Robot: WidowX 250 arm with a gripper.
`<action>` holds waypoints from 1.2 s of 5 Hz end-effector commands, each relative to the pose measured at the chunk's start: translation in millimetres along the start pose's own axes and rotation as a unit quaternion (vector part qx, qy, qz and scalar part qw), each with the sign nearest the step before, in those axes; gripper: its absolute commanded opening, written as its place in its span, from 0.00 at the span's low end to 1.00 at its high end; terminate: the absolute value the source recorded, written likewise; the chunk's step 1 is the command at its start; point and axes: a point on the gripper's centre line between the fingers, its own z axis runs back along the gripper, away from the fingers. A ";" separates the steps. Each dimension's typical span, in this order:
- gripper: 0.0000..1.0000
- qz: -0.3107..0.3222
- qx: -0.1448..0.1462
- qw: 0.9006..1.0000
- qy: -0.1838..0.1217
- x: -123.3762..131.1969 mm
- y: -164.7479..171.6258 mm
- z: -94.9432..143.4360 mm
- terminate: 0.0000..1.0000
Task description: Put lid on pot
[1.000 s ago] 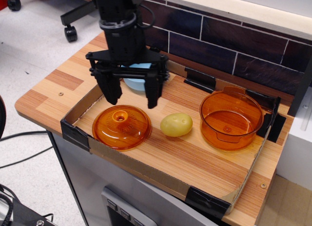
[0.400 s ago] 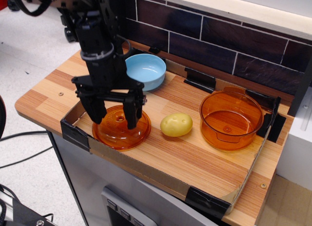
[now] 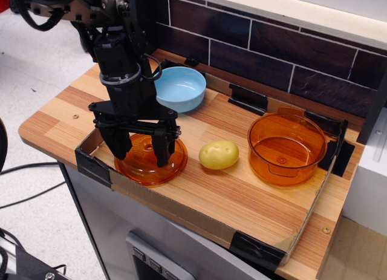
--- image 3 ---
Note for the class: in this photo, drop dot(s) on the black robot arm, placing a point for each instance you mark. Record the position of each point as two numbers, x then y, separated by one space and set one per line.
110 33

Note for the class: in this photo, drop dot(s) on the yellow plastic potato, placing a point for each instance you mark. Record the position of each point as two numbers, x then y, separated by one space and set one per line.
218 155

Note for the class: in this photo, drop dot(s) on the orange transparent pot lid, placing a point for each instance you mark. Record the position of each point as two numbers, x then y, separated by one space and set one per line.
140 163

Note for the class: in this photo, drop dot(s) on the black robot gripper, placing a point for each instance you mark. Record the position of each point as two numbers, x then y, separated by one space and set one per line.
133 108

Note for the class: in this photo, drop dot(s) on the light blue bowl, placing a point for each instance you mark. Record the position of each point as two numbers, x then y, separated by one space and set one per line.
181 89

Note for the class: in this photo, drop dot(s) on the dark brick backsplash panel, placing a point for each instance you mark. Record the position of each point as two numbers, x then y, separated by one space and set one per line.
332 71

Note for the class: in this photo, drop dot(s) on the orange transparent pot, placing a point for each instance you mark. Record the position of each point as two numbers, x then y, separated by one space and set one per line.
285 147

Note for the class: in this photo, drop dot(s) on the black caster wheel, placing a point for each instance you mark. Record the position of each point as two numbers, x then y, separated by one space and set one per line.
13 7

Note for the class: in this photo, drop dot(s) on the cardboard fence with black tape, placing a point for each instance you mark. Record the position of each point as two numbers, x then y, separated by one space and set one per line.
233 207

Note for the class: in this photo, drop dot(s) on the grey toy oven cabinet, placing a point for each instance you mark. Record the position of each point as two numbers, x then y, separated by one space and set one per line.
132 241

